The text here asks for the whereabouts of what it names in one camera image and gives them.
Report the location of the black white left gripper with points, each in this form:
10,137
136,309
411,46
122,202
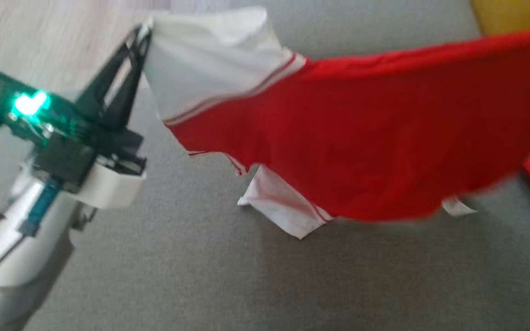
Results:
76,156

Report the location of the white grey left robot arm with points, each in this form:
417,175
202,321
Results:
16,257

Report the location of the red and white shirt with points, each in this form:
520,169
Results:
338,128

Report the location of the large grey sofa chaise cushion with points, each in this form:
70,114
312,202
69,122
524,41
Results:
200,285

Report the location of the large yellow sofa backrest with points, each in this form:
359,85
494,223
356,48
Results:
513,14

